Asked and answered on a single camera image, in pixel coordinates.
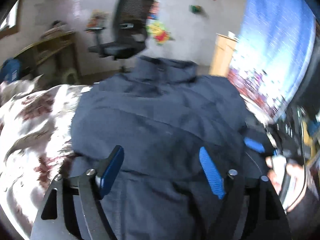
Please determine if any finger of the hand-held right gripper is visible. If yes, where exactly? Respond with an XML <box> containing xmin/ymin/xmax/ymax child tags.
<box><xmin>243</xmin><ymin>136</ymin><xmax>266</xmax><ymax>153</ymax></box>

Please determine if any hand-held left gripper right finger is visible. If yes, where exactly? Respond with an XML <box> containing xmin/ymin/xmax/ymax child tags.
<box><xmin>199</xmin><ymin>146</ymin><xmax>293</xmax><ymax>240</ymax></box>

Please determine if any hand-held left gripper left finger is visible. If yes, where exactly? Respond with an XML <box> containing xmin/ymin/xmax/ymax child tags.
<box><xmin>30</xmin><ymin>145</ymin><xmax>125</xmax><ymax>240</ymax></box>

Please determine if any navy blue jacket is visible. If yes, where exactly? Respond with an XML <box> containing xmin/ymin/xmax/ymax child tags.
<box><xmin>71</xmin><ymin>56</ymin><xmax>275</xmax><ymax>240</ymax></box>

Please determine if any person's right hand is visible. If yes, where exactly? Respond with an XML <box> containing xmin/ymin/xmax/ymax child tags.
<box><xmin>265</xmin><ymin>155</ymin><xmax>307</xmax><ymax>195</ymax></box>

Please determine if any white red floral bedspread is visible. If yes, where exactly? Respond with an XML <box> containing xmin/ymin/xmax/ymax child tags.
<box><xmin>0</xmin><ymin>80</ymin><xmax>93</xmax><ymax>238</ymax></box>

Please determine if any light wooden cabinet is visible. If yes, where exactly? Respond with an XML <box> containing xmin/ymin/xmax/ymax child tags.
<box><xmin>210</xmin><ymin>32</ymin><xmax>238</xmax><ymax>77</ymax></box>

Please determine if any blue dotted curtain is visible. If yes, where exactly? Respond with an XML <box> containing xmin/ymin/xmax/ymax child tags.
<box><xmin>229</xmin><ymin>0</ymin><xmax>316</xmax><ymax>121</ymax></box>

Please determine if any white plastic stool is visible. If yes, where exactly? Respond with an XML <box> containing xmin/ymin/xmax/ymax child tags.
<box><xmin>61</xmin><ymin>69</ymin><xmax>78</xmax><ymax>83</ymax></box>

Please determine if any wooden shelf desk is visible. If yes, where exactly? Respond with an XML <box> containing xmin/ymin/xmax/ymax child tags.
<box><xmin>10</xmin><ymin>29</ymin><xmax>81</xmax><ymax>85</ymax></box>

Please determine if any blue bag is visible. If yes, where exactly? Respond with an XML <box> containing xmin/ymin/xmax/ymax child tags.
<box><xmin>0</xmin><ymin>58</ymin><xmax>22</xmax><ymax>83</ymax></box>

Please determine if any black office chair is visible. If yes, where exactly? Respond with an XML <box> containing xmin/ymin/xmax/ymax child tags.
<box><xmin>85</xmin><ymin>0</ymin><xmax>156</xmax><ymax>73</ymax></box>

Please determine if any yellow bear wall sticker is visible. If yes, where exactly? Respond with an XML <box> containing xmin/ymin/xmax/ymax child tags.
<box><xmin>147</xmin><ymin>21</ymin><xmax>175</xmax><ymax>46</ymax></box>

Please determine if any small green wall sticker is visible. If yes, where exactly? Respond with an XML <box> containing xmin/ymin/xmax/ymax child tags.
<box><xmin>190</xmin><ymin>4</ymin><xmax>205</xmax><ymax>16</ymax></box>

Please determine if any colourful cartoon wall poster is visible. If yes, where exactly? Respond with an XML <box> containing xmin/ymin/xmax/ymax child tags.
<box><xmin>86</xmin><ymin>9</ymin><xmax>110</xmax><ymax>31</ymax></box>

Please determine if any wooden window frame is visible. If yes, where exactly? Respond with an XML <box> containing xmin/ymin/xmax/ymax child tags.
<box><xmin>0</xmin><ymin>0</ymin><xmax>21</xmax><ymax>40</ymax></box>

